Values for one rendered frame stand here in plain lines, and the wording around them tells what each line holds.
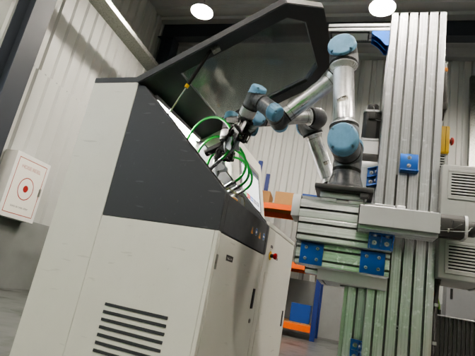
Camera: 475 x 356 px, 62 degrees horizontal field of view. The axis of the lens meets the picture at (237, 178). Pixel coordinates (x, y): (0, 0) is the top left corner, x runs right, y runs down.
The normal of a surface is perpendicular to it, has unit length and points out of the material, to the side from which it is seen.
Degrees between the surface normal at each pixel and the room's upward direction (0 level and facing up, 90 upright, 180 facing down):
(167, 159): 90
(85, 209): 90
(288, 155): 90
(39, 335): 90
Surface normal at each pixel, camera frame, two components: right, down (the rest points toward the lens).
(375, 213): -0.25, -0.30
